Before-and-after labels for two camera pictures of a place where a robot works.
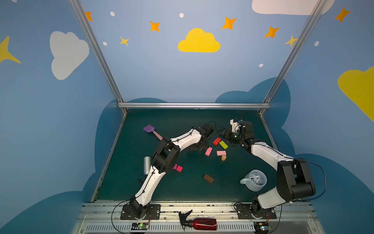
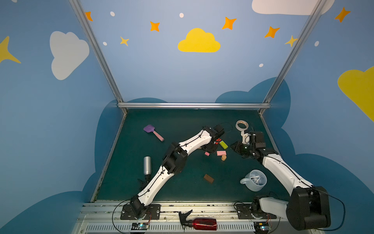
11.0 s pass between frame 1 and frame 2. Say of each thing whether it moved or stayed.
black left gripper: moved
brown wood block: stayed
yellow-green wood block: stayed
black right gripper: moved
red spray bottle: stayed
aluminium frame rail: stayed
